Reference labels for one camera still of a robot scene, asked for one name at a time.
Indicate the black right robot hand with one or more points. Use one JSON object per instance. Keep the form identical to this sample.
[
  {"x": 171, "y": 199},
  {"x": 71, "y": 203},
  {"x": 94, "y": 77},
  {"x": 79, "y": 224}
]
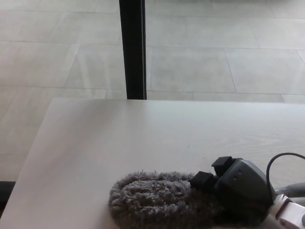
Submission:
[{"x": 243, "y": 190}]

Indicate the grey fluffy microfibre duster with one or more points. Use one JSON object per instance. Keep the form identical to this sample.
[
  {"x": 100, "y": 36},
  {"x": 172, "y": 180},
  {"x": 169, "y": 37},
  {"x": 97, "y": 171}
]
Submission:
[{"x": 152, "y": 200}]

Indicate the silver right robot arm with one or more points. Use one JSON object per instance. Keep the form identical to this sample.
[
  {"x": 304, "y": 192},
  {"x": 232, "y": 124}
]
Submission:
[{"x": 291, "y": 212}]

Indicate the black vertical frame post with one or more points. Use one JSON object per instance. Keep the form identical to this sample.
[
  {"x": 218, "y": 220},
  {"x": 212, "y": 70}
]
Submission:
[{"x": 133, "y": 47}]

